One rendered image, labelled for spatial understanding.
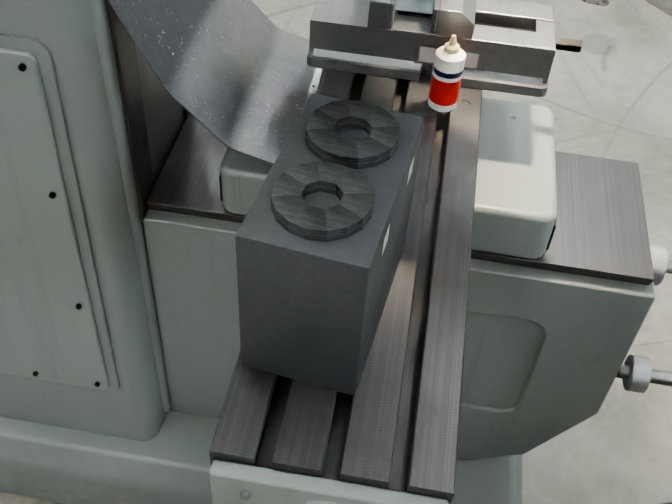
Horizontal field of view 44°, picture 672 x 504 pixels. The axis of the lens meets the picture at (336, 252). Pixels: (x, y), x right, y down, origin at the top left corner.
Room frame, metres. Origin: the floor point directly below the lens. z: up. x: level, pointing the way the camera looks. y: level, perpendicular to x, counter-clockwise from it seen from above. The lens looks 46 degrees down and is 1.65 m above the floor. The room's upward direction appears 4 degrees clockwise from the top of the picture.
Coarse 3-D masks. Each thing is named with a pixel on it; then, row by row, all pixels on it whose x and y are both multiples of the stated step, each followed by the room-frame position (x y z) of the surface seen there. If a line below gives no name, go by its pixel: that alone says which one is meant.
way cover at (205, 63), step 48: (144, 0) 0.98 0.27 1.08; (192, 0) 1.09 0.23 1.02; (240, 0) 1.20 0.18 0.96; (144, 48) 0.92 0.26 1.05; (192, 48) 1.02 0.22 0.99; (240, 48) 1.10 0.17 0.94; (288, 48) 1.17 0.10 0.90; (192, 96) 0.93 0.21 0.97; (240, 96) 1.01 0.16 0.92; (288, 96) 1.05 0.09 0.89; (240, 144) 0.91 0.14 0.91
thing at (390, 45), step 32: (320, 0) 1.11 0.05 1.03; (352, 0) 1.11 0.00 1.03; (384, 0) 1.04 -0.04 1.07; (480, 0) 1.14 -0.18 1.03; (320, 32) 1.05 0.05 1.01; (352, 32) 1.04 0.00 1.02; (384, 32) 1.04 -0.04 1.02; (416, 32) 1.04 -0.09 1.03; (480, 32) 1.05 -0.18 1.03; (512, 32) 1.05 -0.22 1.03; (544, 32) 1.07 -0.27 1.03; (320, 64) 1.03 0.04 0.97; (352, 64) 1.03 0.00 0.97; (384, 64) 1.03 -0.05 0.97; (416, 64) 1.03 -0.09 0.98; (480, 64) 1.03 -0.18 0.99; (512, 64) 1.02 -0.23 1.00; (544, 64) 1.02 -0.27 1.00
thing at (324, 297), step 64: (320, 128) 0.64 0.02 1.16; (384, 128) 0.64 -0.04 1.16; (320, 192) 0.56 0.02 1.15; (384, 192) 0.57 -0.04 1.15; (256, 256) 0.49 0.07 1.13; (320, 256) 0.48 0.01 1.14; (384, 256) 0.54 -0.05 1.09; (256, 320) 0.49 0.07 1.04; (320, 320) 0.48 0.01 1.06; (320, 384) 0.48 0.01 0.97
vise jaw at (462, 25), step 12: (444, 0) 1.06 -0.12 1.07; (456, 0) 1.06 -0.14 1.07; (468, 0) 1.07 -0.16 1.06; (432, 12) 1.03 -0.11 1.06; (444, 12) 1.03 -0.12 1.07; (456, 12) 1.03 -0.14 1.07; (468, 12) 1.04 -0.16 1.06; (432, 24) 1.03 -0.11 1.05; (444, 24) 1.03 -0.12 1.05; (456, 24) 1.03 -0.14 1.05; (468, 24) 1.03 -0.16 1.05; (456, 36) 1.03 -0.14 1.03; (468, 36) 1.03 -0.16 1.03
